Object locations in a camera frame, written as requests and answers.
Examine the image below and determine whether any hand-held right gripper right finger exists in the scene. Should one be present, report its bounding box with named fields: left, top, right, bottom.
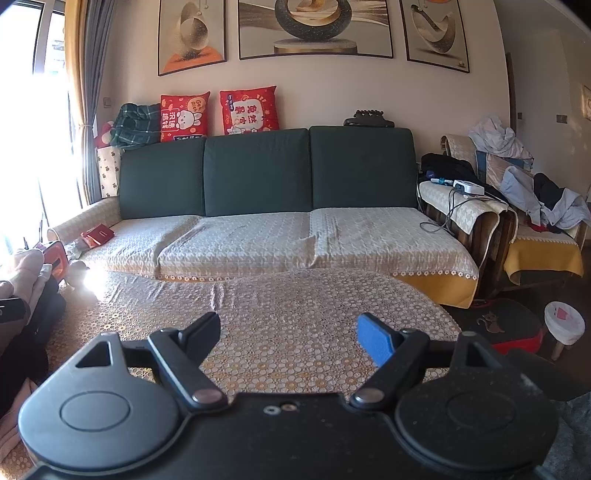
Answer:
left=348, top=312, right=509, bottom=412

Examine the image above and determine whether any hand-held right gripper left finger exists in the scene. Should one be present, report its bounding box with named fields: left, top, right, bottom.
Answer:
left=76, top=311, right=229, bottom=411

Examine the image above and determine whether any cream lace sofa cover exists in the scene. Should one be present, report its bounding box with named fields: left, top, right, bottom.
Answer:
left=48, top=198, right=481, bottom=309

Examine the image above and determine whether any red black fitness plate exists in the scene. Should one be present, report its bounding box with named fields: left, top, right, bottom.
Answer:
left=462, top=298, right=544, bottom=356

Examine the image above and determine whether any orange black toy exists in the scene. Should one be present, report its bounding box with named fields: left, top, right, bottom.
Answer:
left=23, top=237, right=70, bottom=282

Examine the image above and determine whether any green sofa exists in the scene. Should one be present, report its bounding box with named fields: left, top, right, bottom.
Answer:
left=48, top=127, right=509, bottom=309

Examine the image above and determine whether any wooden armchair yellow cover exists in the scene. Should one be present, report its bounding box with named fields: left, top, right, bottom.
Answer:
left=438, top=134, right=591, bottom=298

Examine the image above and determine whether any white bear print bag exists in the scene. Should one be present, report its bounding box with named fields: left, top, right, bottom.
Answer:
left=95, top=145, right=123, bottom=204

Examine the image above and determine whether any black cloth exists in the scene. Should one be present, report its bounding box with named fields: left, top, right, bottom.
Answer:
left=420, top=152, right=509, bottom=204

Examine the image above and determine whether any small white stool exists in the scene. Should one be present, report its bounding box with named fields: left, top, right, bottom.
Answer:
left=544, top=300, right=587, bottom=361

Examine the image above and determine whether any light blue garment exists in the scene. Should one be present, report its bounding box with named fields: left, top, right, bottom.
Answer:
left=501, top=166, right=589, bottom=232

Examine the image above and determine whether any red printed rabbit pillow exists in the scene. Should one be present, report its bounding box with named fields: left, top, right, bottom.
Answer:
left=159, top=91, right=211, bottom=143
left=219, top=85, right=281, bottom=136

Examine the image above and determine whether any plaid green cushion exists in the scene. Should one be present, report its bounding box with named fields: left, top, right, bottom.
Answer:
left=110, top=102, right=162, bottom=151

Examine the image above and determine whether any dark carved sofa crest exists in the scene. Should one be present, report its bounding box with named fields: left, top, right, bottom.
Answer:
left=342, top=109, right=397, bottom=128

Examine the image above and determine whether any red plush toy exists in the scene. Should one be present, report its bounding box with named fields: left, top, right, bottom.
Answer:
left=95, top=121, right=116, bottom=149

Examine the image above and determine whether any navy garment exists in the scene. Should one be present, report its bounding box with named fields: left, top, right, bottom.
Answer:
left=533, top=173, right=563, bottom=217

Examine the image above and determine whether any white shirt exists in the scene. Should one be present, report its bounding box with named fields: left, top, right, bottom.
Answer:
left=468, top=115, right=534, bottom=160

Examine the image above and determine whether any large glass window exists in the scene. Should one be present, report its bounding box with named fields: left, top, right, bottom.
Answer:
left=0, top=0, right=77, bottom=259

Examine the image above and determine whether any yellow grey curtain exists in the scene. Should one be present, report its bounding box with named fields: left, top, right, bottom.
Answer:
left=64, top=0, right=115, bottom=208

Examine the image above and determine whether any framed painting orange base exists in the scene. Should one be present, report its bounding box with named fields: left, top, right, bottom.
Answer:
left=158, top=0, right=228, bottom=77

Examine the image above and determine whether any framed painting curved shape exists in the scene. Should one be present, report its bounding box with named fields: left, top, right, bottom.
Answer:
left=399, top=0, right=470, bottom=75

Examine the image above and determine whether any grey cable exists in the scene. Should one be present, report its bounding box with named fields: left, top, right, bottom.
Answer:
left=419, top=189, right=467, bottom=234

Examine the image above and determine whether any wide framed ring painting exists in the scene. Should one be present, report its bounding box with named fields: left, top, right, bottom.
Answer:
left=238, top=0, right=394, bottom=61

